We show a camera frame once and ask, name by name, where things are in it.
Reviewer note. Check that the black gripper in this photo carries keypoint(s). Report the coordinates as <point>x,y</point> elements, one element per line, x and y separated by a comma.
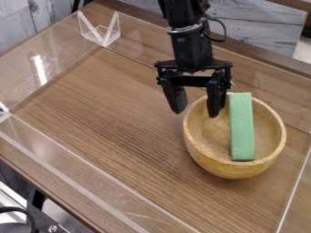
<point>194,68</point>

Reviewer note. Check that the green rectangular block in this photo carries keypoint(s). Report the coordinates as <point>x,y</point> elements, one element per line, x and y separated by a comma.
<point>242,127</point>

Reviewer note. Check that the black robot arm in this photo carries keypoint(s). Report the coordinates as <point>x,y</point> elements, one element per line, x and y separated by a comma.
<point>185,13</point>

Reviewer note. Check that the brown wooden bowl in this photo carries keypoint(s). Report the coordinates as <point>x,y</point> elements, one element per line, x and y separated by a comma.
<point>208,139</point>

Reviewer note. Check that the clear acrylic corner bracket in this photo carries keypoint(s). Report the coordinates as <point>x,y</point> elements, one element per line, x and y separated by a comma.
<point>102,35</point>

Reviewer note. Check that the black table leg bracket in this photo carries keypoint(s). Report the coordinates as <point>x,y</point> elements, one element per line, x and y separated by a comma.
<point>45,223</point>

